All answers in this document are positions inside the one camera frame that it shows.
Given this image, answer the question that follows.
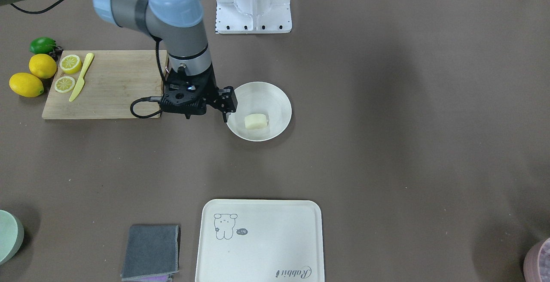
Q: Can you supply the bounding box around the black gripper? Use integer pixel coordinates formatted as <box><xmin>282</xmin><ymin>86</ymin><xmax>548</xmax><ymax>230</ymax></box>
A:
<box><xmin>160</xmin><ymin>65</ymin><xmax>238</xmax><ymax>122</ymax></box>

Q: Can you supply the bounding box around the white bun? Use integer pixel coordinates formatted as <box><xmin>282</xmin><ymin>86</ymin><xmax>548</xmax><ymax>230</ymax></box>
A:
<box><xmin>244</xmin><ymin>113</ymin><xmax>269</xmax><ymax>130</ymax></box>

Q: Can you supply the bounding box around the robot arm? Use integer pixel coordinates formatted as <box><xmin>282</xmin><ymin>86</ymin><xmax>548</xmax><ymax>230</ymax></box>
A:
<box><xmin>1</xmin><ymin>0</ymin><xmax>238</xmax><ymax>122</ymax></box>

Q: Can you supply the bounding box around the beige rectangular tray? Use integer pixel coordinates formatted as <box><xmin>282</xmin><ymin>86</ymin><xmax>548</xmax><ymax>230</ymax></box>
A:
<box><xmin>195</xmin><ymin>199</ymin><xmax>325</xmax><ymax>282</ymax></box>

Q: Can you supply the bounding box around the round beige plate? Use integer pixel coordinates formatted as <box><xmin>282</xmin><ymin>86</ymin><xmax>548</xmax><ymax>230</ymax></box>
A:
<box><xmin>226</xmin><ymin>81</ymin><xmax>292</xmax><ymax>142</ymax></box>

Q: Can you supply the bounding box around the yellow plastic knife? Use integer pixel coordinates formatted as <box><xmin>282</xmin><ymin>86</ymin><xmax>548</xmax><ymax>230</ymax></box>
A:
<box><xmin>68</xmin><ymin>52</ymin><xmax>95</xmax><ymax>102</ymax></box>

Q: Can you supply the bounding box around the lemon half slice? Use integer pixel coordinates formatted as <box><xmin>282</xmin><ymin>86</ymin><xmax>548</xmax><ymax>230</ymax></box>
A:
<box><xmin>59</xmin><ymin>54</ymin><xmax>83</xmax><ymax>74</ymax></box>
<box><xmin>53</xmin><ymin>76</ymin><xmax>76</xmax><ymax>93</ymax></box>

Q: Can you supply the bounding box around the dark grey folded cloth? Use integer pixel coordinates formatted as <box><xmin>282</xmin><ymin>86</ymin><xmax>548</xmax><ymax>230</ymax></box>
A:
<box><xmin>121</xmin><ymin>224</ymin><xmax>180</xmax><ymax>282</ymax></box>

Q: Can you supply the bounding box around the whole yellow lemon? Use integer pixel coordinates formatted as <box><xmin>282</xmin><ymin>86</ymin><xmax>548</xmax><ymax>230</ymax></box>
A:
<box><xmin>9</xmin><ymin>72</ymin><xmax>44</xmax><ymax>98</ymax></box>
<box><xmin>29</xmin><ymin>54</ymin><xmax>57</xmax><ymax>80</ymax></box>

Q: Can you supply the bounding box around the green lime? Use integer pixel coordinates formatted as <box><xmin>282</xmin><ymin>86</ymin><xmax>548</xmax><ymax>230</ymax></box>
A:
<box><xmin>29</xmin><ymin>37</ymin><xmax>57</xmax><ymax>54</ymax></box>

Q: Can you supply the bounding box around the mint green bowl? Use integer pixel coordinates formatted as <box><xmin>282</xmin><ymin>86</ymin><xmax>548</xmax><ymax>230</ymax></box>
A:
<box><xmin>0</xmin><ymin>210</ymin><xmax>25</xmax><ymax>265</ymax></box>

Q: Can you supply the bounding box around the pink bowl with ice cubes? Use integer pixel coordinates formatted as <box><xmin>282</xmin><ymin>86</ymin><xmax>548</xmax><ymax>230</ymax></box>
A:
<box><xmin>523</xmin><ymin>238</ymin><xmax>550</xmax><ymax>282</ymax></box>

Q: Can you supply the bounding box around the white camera post with base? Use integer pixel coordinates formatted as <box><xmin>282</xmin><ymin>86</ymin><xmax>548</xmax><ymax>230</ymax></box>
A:
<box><xmin>215</xmin><ymin>0</ymin><xmax>293</xmax><ymax>34</ymax></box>

